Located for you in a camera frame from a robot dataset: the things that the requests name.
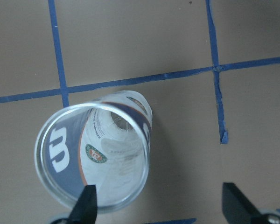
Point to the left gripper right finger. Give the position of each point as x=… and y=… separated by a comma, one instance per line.
x=236, y=207

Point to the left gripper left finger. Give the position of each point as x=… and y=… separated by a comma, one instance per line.
x=86, y=209

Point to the clear tennis ball can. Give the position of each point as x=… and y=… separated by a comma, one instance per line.
x=104, y=142

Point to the brown paper table cover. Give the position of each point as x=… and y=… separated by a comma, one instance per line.
x=210, y=70

